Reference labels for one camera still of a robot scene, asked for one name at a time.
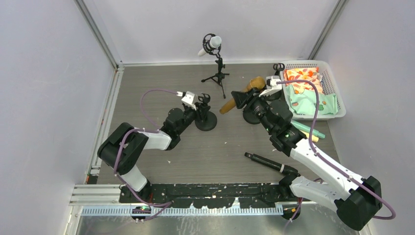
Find black round-base stand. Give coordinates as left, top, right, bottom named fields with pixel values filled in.
left=264, top=63, right=285, bottom=101
left=195, top=93, right=217, bottom=131
left=243, top=106, right=263, bottom=125

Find gold microphone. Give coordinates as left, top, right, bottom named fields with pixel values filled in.
left=219, top=76, right=266, bottom=114

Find white microphone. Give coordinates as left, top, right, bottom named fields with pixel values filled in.
left=198, top=33, right=222, bottom=58

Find black tripod shock-mount stand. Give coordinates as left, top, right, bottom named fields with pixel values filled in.
left=201, top=33, right=230, bottom=99

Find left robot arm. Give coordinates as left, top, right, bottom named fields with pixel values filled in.
left=97, top=108, right=197, bottom=192

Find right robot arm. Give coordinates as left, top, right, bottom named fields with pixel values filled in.
left=231, top=90, right=382, bottom=231

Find white plastic basket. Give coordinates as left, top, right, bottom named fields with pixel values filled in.
left=280, top=60, right=346, bottom=120

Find green patterned cloth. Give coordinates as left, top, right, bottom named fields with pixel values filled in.
left=287, top=85, right=339, bottom=116

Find green microphone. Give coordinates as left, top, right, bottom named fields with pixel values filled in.
left=291, top=120, right=325, bottom=139

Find cream yellow microphone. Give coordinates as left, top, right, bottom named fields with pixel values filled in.
left=301, top=131, right=320, bottom=142

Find black microphone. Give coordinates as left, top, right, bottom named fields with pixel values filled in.
left=244, top=152, right=300, bottom=176

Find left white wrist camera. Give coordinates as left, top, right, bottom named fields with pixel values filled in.
left=176, top=91, right=197, bottom=110

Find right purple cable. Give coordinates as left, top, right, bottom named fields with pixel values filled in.
left=276, top=79, right=397, bottom=220

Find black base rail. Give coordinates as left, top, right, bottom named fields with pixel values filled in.
left=138, top=183, right=300, bottom=209

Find aluminium corner post right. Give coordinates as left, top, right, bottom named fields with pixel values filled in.
left=308, top=0, right=349, bottom=60

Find aluminium corner post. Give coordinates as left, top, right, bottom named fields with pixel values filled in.
left=75, top=0, right=124, bottom=71
left=308, top=0, right=349, bottom=60

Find aluminium corner post left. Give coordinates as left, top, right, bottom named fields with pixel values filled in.
left=75, top=0, right=124, bottom=71

